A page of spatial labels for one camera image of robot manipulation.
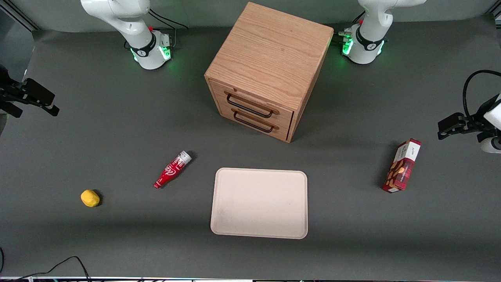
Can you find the red cookie box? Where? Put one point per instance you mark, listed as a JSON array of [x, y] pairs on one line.
[[402, 166]]

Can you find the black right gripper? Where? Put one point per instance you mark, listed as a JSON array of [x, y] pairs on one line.
[[8, 93]]

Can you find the yellow lemon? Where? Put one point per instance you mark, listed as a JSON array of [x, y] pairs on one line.
[[90, 198]]

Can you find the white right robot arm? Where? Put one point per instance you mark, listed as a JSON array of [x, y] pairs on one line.
[[131, 21]]

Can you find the aluminium frame rail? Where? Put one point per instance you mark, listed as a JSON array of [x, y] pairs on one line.
[[21, 19]]

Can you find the red cola bottle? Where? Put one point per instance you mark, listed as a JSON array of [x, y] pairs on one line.
[[170, 172]]

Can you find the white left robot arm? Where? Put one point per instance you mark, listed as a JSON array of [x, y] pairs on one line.
[[370, 33]]

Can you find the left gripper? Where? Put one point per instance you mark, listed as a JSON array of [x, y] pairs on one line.
[[478, 116]]

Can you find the beige plastic tray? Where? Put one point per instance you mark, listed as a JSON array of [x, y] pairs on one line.
[[258, 203]]

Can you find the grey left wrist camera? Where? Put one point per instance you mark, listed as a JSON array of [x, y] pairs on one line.
[[492, 145]]

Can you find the wooden drawer cabinet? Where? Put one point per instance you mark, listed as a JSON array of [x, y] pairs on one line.
[[270, 51]]

